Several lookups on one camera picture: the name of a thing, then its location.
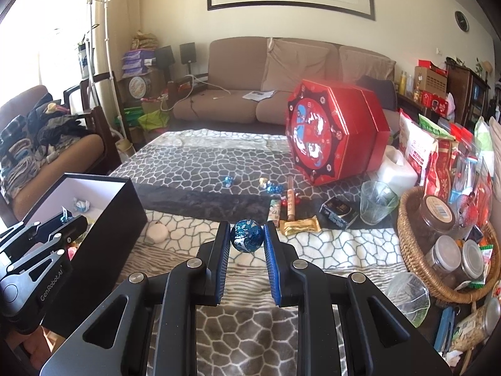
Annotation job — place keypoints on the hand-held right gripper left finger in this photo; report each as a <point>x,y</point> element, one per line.
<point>221,262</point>

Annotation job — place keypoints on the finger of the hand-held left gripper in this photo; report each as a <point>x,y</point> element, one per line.
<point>51,229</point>
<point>35,264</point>

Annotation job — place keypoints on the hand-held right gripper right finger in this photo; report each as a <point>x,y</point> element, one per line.
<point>272,266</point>

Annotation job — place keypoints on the blue foil ball candy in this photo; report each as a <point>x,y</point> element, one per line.
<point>246,235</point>

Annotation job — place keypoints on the black box with white inside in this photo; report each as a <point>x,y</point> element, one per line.
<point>101,243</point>

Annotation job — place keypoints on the person's left hand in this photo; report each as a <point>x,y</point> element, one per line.
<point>29,346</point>

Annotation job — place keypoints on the white and blue wrapped candy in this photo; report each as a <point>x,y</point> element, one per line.
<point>81,203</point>

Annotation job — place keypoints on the gold snack packet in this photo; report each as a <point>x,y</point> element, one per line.
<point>301,225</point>

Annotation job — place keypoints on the green patterned stick packet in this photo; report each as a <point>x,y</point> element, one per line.
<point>275,209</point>

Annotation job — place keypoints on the grey patterned blanket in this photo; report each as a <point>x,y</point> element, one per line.
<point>195,203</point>

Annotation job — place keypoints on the beige long stick packet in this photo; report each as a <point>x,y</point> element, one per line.
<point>291,199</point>

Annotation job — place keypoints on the small white round object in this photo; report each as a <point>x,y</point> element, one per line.
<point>156,233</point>

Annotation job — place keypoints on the brown armchair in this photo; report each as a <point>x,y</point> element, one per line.
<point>70,152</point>

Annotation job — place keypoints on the gold foil wrapped candy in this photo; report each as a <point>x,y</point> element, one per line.
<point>263,182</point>

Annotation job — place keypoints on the small black box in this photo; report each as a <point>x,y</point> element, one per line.
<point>338,211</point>

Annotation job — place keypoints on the pile of folded clothes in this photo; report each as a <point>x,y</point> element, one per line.
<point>23,145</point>

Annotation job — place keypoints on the white garment steamer base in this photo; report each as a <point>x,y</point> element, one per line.
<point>125,147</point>

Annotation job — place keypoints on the clear glass cup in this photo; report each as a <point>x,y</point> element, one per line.
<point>377,201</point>

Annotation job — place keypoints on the clear plastic bag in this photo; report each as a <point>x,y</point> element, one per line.
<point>409,295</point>

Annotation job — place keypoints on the green plastic crate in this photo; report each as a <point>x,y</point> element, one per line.
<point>131,113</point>

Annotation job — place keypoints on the wicker basket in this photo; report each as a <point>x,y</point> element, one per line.
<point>415,250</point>

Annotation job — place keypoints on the green shopping bag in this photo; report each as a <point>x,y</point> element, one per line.
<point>152,119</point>

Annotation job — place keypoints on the red hexagonal box lid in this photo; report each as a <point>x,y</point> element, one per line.
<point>332,125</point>

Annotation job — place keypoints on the brown sofa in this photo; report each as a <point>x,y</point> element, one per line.
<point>219,105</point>

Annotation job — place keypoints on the white plastic jug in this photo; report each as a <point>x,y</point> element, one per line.
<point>399,168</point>

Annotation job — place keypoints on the round cookie tin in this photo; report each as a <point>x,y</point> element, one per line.
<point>140,86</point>

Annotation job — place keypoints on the blue and white porcelain vase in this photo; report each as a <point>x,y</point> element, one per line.
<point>84,62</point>

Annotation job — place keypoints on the clear jar with white lid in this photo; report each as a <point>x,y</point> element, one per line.
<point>471,260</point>
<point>442,258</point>

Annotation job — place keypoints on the white paper sheet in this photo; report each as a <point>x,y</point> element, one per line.
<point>258,94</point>

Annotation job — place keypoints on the brown-filled plastic jar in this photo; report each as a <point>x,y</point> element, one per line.
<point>436,215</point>

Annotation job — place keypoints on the purple tissue pack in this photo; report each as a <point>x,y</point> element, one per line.
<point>137,55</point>
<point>134,73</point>
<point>135,64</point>

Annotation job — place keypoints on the cardboard box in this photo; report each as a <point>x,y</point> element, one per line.
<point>159,82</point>

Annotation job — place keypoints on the blue flat case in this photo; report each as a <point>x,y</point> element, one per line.
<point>446,329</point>

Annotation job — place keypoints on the white garment steamer pole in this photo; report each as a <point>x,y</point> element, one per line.
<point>105,47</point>

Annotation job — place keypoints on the green potted plant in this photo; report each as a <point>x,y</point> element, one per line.
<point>84,39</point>

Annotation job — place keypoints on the pile of snack bags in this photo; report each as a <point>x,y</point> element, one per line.
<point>442,164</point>

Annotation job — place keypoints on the dark cushion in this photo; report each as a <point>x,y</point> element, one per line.
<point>375,90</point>

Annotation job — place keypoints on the black speaker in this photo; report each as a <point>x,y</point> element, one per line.
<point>165,56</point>
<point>188,53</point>

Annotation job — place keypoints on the yellow woven bag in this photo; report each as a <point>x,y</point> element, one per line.
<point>144,41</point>

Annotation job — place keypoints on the peanut jar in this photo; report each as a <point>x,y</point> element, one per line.
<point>475,327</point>

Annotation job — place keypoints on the yellow bottle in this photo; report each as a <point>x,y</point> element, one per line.
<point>402,82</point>

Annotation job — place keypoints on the red and tan gift box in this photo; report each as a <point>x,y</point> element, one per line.
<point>428,80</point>

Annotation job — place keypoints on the dark wooden cabinet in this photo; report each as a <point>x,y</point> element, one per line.
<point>465,90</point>

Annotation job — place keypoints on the round wall clock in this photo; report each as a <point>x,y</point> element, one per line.
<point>462,20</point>

